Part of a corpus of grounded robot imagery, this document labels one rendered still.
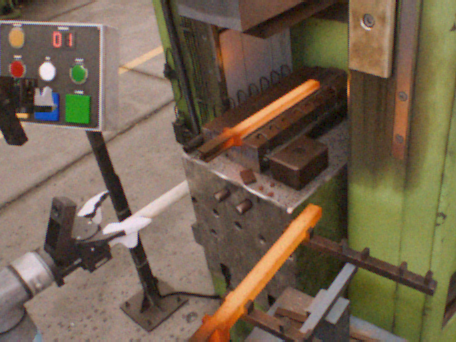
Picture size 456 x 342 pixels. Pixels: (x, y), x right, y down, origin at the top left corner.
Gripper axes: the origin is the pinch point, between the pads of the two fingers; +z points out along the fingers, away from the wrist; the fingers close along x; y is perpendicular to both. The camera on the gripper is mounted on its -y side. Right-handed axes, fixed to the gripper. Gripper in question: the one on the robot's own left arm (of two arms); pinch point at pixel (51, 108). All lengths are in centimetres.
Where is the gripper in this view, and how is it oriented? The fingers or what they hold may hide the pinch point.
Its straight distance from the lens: 141.5
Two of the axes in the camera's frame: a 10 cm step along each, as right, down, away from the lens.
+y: 0.7, -9.9, -1.5
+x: -9.5, -1.1, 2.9
